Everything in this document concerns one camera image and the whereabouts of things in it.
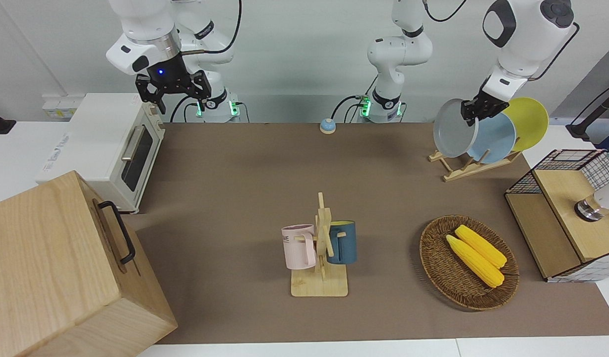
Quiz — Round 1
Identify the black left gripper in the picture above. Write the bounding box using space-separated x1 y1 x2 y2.
460 91 510 127

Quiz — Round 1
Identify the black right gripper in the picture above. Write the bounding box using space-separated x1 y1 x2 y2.
135 53 212 115

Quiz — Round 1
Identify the gray plate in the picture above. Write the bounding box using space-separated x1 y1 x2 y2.
433 98 480 159

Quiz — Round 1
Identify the light blue plate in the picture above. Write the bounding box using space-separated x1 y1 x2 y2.
465 113 517 165

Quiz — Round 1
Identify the wooden plate rack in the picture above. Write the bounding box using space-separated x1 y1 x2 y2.
428 148 524 183

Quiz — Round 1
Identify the yellow plate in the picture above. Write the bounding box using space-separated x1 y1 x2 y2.
502 97 549 152

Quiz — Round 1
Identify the wooden mug rack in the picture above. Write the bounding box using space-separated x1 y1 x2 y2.
290 192 349 298

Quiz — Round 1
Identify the white toaster oven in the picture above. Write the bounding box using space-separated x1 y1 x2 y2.
35 93 166 215

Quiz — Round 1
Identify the brown table mat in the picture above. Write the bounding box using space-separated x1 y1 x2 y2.
123 122 609 345

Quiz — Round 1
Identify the yellow corn cob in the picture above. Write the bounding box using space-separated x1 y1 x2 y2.
445 234 505 289
454 224 508 270

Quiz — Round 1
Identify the brown wicker basket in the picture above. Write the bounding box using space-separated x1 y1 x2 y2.
419 214 520 312

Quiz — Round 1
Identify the dark blue mug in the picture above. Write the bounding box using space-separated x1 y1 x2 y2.
326 220 358 265

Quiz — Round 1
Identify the pink mug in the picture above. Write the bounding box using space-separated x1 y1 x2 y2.
281 224 317 270

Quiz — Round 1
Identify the light wooden box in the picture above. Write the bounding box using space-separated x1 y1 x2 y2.
0 170 179 357

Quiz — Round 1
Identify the black right arm base cable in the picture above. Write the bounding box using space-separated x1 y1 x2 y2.
170 96 200 123

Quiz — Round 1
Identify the black arm base cable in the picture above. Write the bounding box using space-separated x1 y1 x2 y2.
331 74 380 123
170 96 200 123

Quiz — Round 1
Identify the black right arm wrist cable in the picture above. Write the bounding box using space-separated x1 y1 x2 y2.
178 0 244 56

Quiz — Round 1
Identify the black arm wrist cable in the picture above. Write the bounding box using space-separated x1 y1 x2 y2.
178 0 244 56
423 0 581 83

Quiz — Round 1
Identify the black left arm wrist cable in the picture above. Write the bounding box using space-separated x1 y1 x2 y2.
423 0 581 83

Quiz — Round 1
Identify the black left arm base cable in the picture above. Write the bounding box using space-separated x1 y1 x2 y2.
331 74 380 123

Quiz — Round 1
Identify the wire basket with wooden shelf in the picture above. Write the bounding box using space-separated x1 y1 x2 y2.
504 148 609 284

